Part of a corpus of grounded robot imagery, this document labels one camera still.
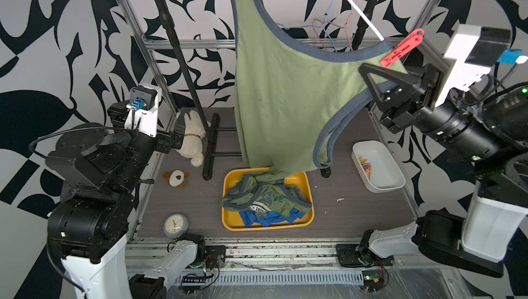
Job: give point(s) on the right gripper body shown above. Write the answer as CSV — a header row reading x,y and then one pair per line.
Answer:
x,y
406,117

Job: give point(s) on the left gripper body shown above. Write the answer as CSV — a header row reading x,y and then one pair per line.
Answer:
x,y
163,144

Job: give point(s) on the red clothespin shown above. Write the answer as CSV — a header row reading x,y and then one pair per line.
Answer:
x,y
410,43
367,168

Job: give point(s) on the blue wire hanger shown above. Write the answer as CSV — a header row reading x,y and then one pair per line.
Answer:
x,y
320,25

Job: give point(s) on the green tank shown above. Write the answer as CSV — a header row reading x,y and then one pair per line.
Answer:
x,y
263,197
292,100

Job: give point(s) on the blue tank top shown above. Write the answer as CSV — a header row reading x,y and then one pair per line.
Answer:
x,y
250,217

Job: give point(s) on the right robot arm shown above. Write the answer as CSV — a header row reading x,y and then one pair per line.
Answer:
x,y
491,135

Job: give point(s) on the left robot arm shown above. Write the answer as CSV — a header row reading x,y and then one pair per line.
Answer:
x,y
87,232

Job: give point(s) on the white plush toy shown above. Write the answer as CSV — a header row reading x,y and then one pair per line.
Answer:
x,y
192,146

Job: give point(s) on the brown white plush piece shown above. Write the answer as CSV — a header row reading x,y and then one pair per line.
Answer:
x,y
176,178

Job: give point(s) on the white plastic bin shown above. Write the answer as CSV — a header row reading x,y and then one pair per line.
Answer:
x,y
386,175

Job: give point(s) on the small round clock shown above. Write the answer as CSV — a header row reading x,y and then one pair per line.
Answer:
x,y
176,225

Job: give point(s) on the yellow plastic tray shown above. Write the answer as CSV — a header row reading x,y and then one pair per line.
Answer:
x,y
232,220

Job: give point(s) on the small circuit board left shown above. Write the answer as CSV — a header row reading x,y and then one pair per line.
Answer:
x,y
191,283

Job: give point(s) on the small circuit board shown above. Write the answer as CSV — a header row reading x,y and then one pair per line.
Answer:
x,y
375,281
191,283

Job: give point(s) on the small circuit board right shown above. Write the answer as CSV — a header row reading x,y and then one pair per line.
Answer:
x,y
375,281

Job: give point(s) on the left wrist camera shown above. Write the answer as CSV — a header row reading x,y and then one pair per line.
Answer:
x,y
143,109

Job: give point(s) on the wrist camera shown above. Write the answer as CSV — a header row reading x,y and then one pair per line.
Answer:
x,y
143,109
472,51

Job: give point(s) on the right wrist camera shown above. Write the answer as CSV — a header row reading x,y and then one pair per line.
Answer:
x,y
472,51

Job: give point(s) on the black wall hook rail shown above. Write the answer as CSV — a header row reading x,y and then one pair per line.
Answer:
x,y
510,125

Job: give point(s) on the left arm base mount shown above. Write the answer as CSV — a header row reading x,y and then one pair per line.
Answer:
x,y
207,255

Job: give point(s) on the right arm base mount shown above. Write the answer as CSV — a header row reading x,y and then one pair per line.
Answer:
x,y
352,253

